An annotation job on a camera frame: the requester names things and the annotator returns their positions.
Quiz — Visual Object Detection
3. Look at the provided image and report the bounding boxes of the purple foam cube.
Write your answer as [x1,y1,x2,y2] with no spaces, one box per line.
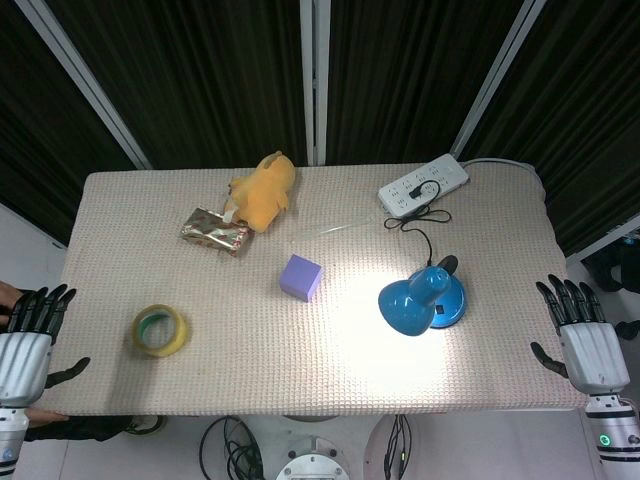
[279,253,325,303]

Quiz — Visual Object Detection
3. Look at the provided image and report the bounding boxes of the shiny foil tissue pack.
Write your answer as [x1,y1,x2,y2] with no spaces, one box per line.
[180,206,253,259]

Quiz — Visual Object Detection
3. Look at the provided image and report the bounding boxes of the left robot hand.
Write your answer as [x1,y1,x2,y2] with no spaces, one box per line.
[0,283,92,407]

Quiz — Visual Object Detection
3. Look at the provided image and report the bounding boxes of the white power strip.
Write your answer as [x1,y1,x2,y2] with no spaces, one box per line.
[377,153,471,217]

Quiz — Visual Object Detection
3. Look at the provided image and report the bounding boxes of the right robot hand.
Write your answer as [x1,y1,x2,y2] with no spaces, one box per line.
[529,274,631,398]

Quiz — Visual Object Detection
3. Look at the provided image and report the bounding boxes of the white power strip cable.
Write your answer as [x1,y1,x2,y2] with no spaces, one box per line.
[459,157,535,175]

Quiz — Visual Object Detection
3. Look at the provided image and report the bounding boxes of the black power cable with plug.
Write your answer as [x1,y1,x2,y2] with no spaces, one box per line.
[383,179,452,266]

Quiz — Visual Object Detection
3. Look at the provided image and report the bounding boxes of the black cable with green light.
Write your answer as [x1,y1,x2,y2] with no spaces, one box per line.
[383,414,415,480]

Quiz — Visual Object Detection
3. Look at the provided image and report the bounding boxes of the orange plush toy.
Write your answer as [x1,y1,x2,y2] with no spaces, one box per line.
[227,150,296,232]

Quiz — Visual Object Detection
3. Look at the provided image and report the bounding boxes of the black equipment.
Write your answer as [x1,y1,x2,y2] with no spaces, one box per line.
[582,238,640,341]

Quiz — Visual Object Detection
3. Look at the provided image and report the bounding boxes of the person's hand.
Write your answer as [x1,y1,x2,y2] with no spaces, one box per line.
[0,280,25,330]

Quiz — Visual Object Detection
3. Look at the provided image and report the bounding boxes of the black cable bundle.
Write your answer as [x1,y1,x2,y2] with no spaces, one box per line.
[199,415,266,480]

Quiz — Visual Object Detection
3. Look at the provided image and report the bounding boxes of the person's shoe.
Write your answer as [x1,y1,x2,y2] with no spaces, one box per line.
[123,414,167,436]

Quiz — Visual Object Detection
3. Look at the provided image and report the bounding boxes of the yellow tape roll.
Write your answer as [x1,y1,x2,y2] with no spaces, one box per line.
[131,303,192,359]

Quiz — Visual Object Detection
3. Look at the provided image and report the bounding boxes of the blue desk lamp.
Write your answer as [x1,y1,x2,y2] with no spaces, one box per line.
[377,254,468,339]

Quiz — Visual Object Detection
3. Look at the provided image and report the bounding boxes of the white frame post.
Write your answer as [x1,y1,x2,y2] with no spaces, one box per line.
[298,0,332,166]
[448,0,547,157]
[12,0,153,170]

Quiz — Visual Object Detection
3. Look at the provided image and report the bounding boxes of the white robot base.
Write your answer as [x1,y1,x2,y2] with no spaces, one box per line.
[259,415,386,480]

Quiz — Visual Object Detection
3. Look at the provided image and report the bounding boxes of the white textured table cloth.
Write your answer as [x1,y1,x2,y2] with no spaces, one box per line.
[40,162,596,418]

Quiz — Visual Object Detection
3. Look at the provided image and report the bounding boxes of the clear plastic stick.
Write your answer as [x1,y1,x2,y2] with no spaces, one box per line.
[305,216,375,238]

